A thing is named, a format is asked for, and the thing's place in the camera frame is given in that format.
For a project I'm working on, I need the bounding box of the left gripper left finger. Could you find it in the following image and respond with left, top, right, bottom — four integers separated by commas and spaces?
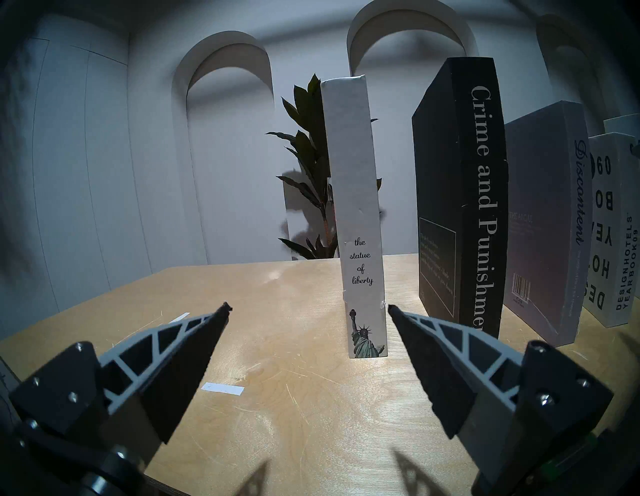
9, 301, 234, 468

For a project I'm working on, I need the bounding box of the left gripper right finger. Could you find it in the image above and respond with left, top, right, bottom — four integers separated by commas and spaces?
388, 304, 614, 495

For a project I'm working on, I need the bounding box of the grey Discontent book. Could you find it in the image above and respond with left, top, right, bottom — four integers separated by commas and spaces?
503, 100, 594, 348

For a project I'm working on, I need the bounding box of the white Design Hotels yearbook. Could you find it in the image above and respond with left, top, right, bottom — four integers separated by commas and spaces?
581, 132, 640, 328

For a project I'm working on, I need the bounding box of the light wooden display table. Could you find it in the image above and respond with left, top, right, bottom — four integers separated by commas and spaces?
0, 253, 640, 496

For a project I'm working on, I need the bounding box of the long white table tape strip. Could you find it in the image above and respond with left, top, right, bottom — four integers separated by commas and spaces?
200, 382, 246, 396

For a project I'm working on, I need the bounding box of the black Crime and Punishment book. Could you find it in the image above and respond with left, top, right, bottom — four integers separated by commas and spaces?
411, 56, 510, 339

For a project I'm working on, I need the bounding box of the grey Statue of Liberty book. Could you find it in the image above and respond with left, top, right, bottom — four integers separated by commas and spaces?
320, 75, 389, 359

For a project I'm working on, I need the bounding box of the dark green potted plant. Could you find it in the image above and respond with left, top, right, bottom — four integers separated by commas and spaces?
265, 73, 385, 260

